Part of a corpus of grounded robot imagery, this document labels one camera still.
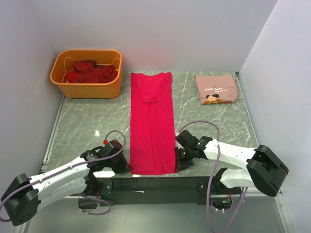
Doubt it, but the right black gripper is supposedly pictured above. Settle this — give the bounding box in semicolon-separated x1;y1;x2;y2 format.
174;146;194;172

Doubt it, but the bright pink t-shirt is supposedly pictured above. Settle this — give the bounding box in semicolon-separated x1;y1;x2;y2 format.
130;72;176;175

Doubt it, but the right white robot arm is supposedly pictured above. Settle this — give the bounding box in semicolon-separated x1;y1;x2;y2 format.
175;130;289;197

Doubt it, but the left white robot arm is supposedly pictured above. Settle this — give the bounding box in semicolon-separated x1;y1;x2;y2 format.
0;140;132;226

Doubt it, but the folded pink printed t-shirt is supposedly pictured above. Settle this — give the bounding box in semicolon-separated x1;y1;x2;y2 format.
195;74;238;105

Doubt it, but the orange plastic basket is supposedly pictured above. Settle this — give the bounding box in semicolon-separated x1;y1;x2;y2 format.
50;50;122;99

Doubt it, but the dark red t-shirt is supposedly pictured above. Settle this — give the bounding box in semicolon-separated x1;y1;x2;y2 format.
65;60;118;83

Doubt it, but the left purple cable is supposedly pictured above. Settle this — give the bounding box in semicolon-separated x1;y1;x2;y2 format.
0;130;127;223

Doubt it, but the purple cable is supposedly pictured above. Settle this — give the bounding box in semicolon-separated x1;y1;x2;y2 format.
177;120;248;233
0;130;127;223

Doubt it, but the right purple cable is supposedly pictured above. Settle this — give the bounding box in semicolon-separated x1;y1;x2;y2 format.
177;120;248;233

